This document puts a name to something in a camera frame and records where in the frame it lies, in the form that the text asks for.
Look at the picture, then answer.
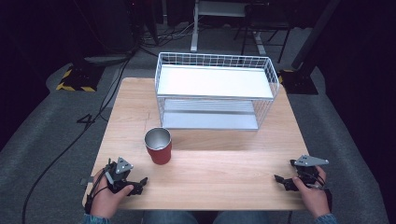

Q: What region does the left hand-held gripper black cable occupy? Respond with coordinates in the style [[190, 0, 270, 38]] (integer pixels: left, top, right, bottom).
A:
[[83, 158, 114, 216]]

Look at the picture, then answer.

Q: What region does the long black floor cable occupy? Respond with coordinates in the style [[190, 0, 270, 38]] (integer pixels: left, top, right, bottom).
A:
[[21, 57, 134, 224]]

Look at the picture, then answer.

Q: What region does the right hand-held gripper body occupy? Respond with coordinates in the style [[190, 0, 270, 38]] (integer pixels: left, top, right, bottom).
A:
[[290, 154, 331, 189]]

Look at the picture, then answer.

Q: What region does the red cup with metal inside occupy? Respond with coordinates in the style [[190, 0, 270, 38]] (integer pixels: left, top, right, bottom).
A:
[[143, 127, 173, 166]]

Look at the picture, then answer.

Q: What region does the hand-held gripper black cable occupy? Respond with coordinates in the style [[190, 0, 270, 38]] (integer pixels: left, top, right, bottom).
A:
[[314, 169, 333, 214], [83, 158, 114, 216]]

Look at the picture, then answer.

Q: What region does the slanted dark stand pole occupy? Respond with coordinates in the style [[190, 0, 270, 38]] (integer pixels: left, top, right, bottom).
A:
[[290, 0, 342, 71]]

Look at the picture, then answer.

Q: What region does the black metal chair frame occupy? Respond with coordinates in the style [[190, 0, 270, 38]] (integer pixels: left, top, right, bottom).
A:
[[233, 2, 294, 64]]

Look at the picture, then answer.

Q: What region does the white wire shelf rack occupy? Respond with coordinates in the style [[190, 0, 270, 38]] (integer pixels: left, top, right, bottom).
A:
[[154, 51, 280, 132]]

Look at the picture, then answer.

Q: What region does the right hand-held gripper black cable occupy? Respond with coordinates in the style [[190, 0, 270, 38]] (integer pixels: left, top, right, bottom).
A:
[[314, 169, 333, 214]]

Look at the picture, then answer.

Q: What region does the grey flat stand foot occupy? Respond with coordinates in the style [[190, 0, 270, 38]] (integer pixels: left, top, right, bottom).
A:
[[83, 53, 134, 65]]

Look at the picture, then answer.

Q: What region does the black base with yellow stripes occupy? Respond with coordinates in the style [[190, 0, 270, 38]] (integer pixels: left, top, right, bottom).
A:
[[55, 63, 106, 93], [277, 68, 319, 95]]

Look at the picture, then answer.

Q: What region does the bundle of floor cables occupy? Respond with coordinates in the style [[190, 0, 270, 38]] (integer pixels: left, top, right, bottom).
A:
[[138, 17, 196, 59]]

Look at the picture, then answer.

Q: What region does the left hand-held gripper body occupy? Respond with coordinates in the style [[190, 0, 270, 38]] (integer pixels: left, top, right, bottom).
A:
[[104, 157, 140, 195]]

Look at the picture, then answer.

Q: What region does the person's left hand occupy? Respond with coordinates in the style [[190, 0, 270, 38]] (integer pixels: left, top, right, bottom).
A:
[[90, 169, 134, 219]]

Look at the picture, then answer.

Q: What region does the person's right hand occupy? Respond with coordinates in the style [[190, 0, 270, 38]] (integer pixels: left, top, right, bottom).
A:
[[291, 165, 332, 219]]

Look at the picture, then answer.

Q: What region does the white desk frame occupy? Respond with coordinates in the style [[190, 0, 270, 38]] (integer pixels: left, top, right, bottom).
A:
[[190, 0, 268, 57]]

